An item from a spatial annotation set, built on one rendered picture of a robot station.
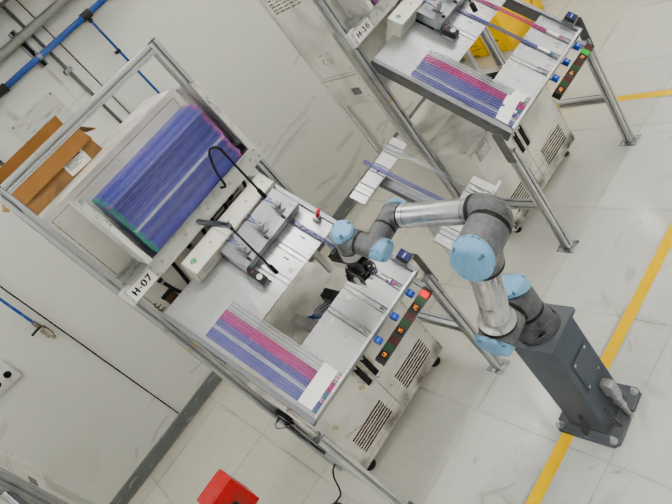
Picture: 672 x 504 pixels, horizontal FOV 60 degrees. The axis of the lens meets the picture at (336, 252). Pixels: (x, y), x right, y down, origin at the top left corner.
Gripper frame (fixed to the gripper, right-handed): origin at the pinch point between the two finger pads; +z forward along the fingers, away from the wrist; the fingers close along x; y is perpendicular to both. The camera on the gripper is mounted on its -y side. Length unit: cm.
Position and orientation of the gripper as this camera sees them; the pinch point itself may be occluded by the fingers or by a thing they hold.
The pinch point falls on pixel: (360, 281)
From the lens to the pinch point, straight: 210.2
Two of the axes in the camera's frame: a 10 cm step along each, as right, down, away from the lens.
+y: 7.8, 3.8, -4.9
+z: 2.5, 5.3, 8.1
